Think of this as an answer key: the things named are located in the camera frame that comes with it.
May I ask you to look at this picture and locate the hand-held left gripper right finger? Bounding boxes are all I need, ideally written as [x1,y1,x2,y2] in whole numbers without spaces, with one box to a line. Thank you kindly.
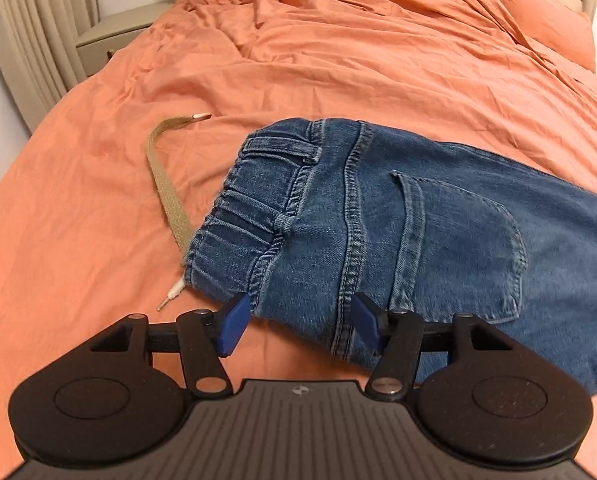
[351,292,512,402]

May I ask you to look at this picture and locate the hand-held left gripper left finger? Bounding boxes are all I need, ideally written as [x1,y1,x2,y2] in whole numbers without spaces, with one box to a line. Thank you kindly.
[89,294,252,397]

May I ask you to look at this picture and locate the blue denim pants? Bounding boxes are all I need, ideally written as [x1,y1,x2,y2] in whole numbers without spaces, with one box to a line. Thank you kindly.
[184,117,597,396]

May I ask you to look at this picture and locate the beige drawstring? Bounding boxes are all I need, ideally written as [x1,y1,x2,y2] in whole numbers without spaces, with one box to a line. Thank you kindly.
[146,112,212,311]

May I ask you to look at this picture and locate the orange duvet cover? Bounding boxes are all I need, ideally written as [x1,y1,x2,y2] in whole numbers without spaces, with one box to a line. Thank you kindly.
[0,0,597,480]

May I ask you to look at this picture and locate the beige nightstand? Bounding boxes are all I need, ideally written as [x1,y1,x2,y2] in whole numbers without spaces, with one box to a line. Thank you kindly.
[75,0,175,77]

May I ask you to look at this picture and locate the orange embroidered pillow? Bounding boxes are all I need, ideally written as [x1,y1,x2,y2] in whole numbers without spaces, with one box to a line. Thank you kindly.
[473,0,597,72]

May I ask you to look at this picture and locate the beige pleated curtain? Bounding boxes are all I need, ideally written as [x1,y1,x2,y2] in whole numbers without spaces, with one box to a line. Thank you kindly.
[0,0,100,133]

